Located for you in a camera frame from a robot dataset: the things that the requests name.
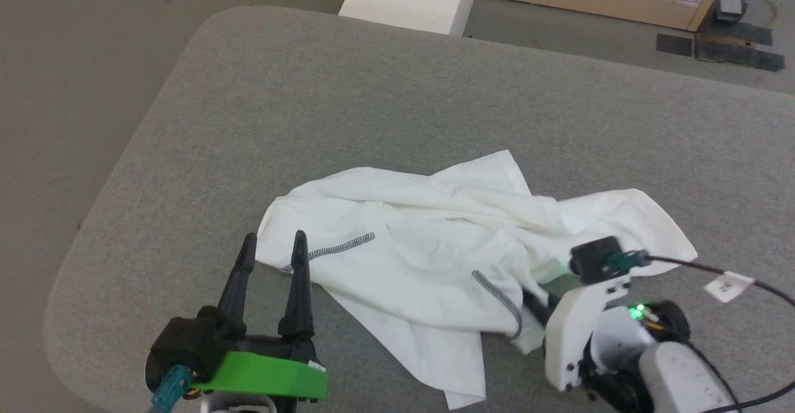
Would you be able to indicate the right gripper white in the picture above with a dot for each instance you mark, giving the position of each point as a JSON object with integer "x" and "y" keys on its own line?
{"x": 568, "y": 338}

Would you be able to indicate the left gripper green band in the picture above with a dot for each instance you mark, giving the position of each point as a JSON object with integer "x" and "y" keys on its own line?
{"x": 267, "y": 376}

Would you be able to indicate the white garment with LUCKY label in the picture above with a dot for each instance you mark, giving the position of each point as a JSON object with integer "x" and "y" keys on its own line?
{"x": 422, "y": 258}

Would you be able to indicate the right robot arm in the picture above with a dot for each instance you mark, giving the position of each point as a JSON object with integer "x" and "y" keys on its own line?
{"x": 677, "y": 369}

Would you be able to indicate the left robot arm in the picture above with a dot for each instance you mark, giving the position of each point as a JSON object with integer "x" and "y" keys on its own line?
{"x": 236, "y": 405}

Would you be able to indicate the large black tape patch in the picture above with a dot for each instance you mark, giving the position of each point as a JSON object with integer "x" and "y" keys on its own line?
{"x": 739, "y": 49}

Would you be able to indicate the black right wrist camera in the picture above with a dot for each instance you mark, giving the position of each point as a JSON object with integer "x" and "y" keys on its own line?
{"x": 593, "y": 258}

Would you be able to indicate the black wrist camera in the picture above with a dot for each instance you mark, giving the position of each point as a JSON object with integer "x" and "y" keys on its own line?
{"x": 593, "y": 258}
{"x": 186, "y": 344}

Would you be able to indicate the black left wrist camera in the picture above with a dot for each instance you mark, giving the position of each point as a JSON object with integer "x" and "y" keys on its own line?
{"x": 186, "y": 344}

